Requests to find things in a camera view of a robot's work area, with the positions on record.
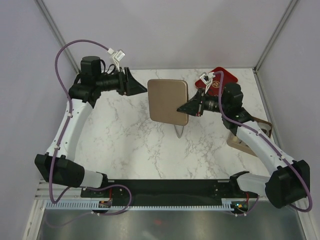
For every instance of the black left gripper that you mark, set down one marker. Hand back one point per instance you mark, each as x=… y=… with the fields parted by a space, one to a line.
x=127 y=85

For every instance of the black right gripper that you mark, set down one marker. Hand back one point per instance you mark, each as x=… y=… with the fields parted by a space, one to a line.
x=194 y=106

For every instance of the steel tongs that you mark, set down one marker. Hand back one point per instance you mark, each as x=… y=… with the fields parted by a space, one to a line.
x=179 y=130

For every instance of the beige box lid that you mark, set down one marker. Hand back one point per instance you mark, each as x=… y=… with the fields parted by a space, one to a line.
x=165 y=96

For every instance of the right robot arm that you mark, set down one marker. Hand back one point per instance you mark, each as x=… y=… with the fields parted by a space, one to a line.
x=289 y=179

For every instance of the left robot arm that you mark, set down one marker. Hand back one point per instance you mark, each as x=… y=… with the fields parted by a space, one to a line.
x=57 y=165

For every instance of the beige chocolate box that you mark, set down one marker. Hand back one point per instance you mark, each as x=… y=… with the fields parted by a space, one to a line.
x=266 y=127

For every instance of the red square tray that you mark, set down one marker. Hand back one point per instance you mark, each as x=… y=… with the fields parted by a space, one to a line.
x=214 y=88

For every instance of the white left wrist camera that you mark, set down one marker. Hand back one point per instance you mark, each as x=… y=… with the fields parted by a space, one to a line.
x=116 y=56

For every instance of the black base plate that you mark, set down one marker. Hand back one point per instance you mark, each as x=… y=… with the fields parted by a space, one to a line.
x=169 y=192

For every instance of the aluminium frame left post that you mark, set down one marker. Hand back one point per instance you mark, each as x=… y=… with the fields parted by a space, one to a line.
x=56 y=32

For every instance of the aluminium frame post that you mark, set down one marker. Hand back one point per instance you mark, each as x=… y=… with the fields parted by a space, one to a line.
x=276 y=33
x=56 y=32

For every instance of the aluminium frame right post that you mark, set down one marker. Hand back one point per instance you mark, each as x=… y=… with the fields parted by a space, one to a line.
x=276 y=33

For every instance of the white cable duct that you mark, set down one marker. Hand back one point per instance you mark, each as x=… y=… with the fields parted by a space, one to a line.
x=97 y=205

